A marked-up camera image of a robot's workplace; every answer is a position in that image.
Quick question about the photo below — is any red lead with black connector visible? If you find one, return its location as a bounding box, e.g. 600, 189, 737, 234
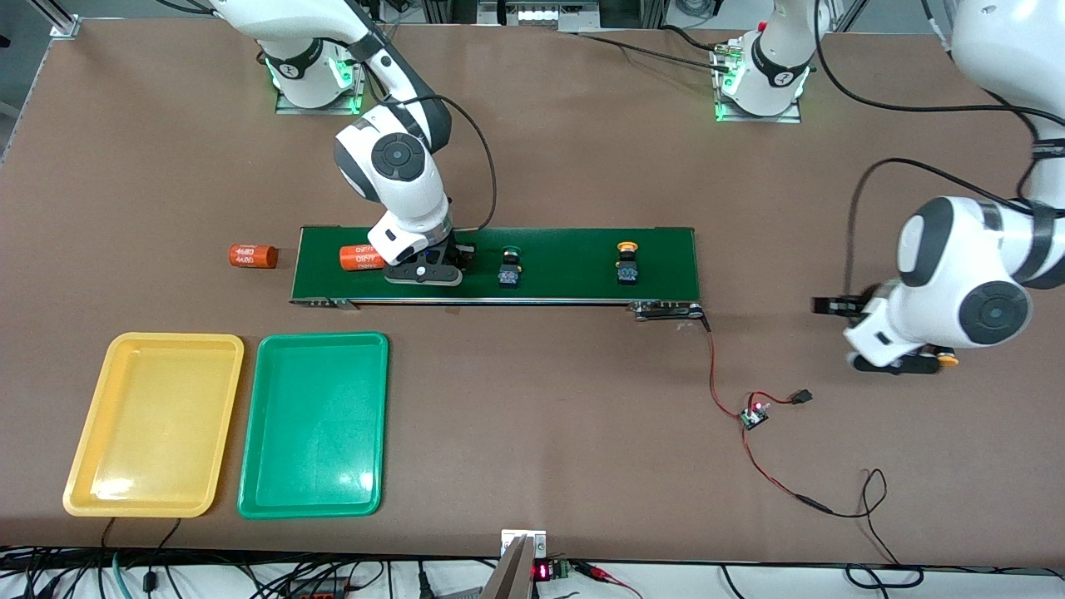
749, 388, 814, 410

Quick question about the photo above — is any green conveyor belt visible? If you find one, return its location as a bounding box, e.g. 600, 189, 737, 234
289, 225, 709, 322

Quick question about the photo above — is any green plastic tray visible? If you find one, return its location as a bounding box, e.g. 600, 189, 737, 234
237, 331, 390, 520

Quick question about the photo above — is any white lit equipment box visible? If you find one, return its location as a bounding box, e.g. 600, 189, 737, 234
477, 0, 602, 34

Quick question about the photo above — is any red clip lead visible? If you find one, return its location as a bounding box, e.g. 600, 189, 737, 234
574, 562, 643, 599

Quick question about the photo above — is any yellow plastic tray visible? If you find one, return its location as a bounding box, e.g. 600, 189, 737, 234
63, 332, 245, 518

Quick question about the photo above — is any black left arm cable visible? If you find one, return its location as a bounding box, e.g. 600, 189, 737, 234
811, 0, 1065, 296

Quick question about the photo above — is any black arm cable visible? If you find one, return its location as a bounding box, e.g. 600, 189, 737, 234
366, 0, 498, 234
811, 0, 1065, 296

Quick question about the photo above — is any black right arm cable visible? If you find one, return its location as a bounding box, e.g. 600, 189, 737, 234
366, 0, 498, 234

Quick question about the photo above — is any red black motor wire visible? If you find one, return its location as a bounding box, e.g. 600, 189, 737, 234
701, 314, 750, 418

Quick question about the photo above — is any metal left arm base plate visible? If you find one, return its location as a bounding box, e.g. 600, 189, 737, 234
714, 42, 804, 124

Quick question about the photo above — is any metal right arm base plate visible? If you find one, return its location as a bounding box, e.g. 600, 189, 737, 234
275, 23, 373, 116

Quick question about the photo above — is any black base power cable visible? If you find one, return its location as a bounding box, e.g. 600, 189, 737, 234
574, 23, 737, 74

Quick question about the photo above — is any silver mounting bracket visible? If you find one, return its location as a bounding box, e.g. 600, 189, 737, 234
500, 529, 547, 560

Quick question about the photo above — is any grey metal camera arm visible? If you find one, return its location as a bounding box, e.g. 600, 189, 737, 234
478, 535, 535, 599

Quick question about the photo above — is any aluminium frame profile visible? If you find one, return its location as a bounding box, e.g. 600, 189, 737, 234
29, 0, 80, 38

